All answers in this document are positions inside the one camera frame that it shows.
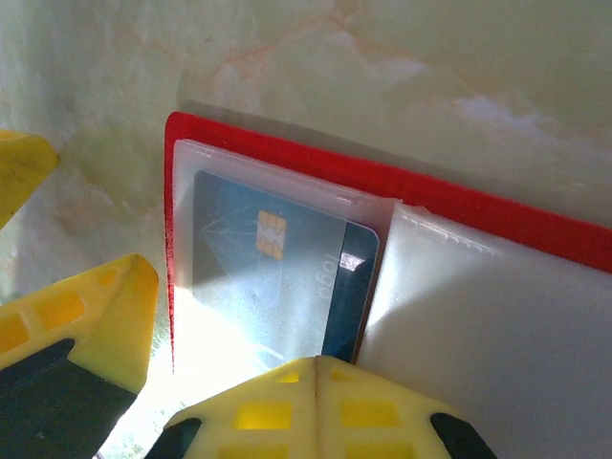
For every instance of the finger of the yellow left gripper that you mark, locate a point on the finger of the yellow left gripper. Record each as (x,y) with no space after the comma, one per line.
(24,167)
(110,311)

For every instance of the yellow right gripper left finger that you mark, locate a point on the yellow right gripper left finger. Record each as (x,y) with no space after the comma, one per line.
(268,411)

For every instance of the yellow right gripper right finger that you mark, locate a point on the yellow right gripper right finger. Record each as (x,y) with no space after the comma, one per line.
(373,416)

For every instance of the blue credit card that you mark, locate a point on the blue credit card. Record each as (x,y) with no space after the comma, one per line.
(354,296)

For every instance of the red card holder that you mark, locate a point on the red card holder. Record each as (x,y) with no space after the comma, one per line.
(430,191)

